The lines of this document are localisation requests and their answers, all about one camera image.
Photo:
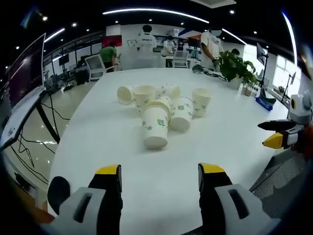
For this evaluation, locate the small glass jar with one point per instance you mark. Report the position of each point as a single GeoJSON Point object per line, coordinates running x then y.
{"type": "Point", "coordinates": [246, 91]}

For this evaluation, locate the large dark monitor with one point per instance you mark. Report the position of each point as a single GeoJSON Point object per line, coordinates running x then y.
{"type": "Point", "coordinates": [24, 71]}

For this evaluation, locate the green potted plant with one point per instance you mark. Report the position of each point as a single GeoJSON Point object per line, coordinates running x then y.
{"type": "Point", "coordinates": [234, 66]}

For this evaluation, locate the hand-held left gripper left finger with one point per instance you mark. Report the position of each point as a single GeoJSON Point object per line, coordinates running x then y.
{"type": "Point", "coordinates": [80, 210]}

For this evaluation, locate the black tripod stand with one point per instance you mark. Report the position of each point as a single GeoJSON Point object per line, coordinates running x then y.
{"type": "Point", "coordinates": [289, 83]}

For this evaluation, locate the white plant pot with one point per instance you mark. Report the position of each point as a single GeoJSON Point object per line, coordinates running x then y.
{"type": "Point", "coordinates": [236, 83]}

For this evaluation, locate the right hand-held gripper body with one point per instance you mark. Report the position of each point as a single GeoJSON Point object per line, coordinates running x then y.
{"type": "Point", "coordinates": [302, 112]}

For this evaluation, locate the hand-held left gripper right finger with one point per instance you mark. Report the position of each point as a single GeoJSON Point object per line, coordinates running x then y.
{"type": "Point", "coordinates": [227, 215]}

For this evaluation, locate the white table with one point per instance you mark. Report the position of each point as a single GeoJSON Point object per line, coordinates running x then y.
{"type": "Point", "coordinates": [220, 147]}

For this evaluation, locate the dark headset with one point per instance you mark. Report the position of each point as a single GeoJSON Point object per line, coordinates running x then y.
{"type": "Point", "coordinates": [198, 69]}

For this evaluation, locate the monitor on stand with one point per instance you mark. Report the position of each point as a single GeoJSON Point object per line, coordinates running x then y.
{"type": "Point", "coordinates": [261, 55]}

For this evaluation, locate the white office chair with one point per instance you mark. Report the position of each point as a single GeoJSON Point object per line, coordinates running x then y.
{"type": "Point", "coordinates": [180, 58]}
{"type": "Point", "coordinates": [96, 66]}

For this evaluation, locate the white side desk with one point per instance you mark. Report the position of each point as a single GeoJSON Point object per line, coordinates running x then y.
{"type": "Point", "coordinates": [19, 120]}

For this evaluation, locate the red wall screen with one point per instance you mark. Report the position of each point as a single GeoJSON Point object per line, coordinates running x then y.
{"type": "Point", "coordinates": [111, 41]}

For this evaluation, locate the black mesh chair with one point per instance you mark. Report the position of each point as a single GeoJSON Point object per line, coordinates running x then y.
{"type": "Point", "coordinates": [281, 181]}

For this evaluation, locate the group of printed paper cups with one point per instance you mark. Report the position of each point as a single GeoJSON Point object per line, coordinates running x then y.
{"type": "Point", "coordinates": [155, 127]}

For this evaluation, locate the blue box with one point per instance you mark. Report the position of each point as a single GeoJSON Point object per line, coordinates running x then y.
{"type": "Point", "coordinates": [264, 102]}

